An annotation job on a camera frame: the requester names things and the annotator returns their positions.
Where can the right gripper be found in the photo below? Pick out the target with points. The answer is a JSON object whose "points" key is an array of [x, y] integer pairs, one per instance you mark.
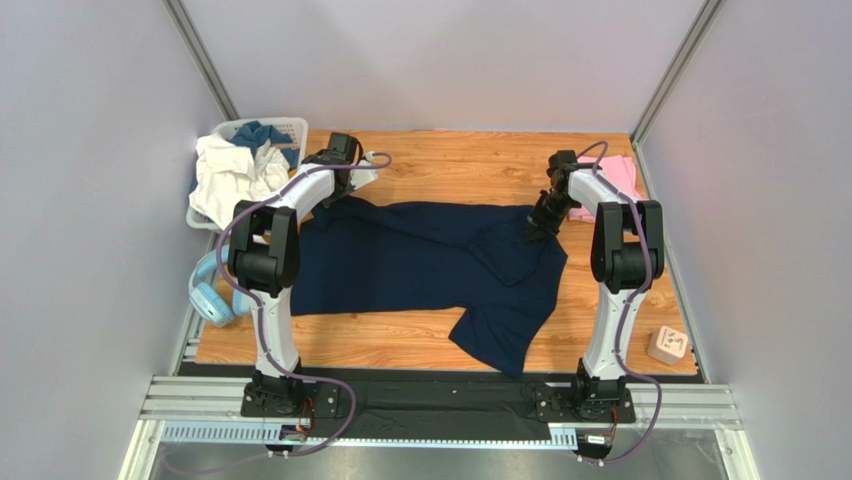
{"points": [[544, 217]]}

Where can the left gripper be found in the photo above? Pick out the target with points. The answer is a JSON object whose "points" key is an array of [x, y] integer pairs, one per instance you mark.
{"points": [[336, 197]]}

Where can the navy blue t shirt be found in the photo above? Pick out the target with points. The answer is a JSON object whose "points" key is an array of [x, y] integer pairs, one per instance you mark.
{"points": [[357, 257]]}

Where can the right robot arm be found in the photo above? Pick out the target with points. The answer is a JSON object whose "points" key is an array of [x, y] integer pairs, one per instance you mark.
{"points": [[627, 254]]}

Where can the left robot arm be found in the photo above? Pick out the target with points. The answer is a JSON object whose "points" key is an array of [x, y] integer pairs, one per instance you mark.
{"points": [[265, 260]]}

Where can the white laundry basket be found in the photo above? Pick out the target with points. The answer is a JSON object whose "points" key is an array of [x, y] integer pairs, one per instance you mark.
{"points": [[296, 127]]}

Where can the blue t shirt in basket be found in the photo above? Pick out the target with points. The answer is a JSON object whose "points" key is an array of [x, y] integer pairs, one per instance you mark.
{"points": [[254, 135]]}

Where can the folded pink t shirt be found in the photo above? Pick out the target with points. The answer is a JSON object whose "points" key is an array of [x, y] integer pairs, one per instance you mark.
{"points": [[622, 172]]}

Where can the white t shirt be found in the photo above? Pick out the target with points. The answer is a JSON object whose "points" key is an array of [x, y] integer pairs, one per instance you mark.
{"points": [[227, 174]]}

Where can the light blue headphones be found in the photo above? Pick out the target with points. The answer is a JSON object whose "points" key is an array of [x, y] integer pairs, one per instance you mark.
{"points": [[205, 300]]}

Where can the pink cube power socket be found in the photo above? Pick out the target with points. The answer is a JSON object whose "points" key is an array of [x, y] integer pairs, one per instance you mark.
{"points": [[668, 345]]}

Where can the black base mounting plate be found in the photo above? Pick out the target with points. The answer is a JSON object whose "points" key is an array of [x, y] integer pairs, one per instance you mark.
{"points": [[434, 405]]}

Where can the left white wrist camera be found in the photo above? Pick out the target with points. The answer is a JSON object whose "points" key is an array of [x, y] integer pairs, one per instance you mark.
{"points": [[360, 178]]}

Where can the aluminium front rail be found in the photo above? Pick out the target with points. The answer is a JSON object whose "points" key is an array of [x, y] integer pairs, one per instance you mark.
{"points": [[186, 409]]}

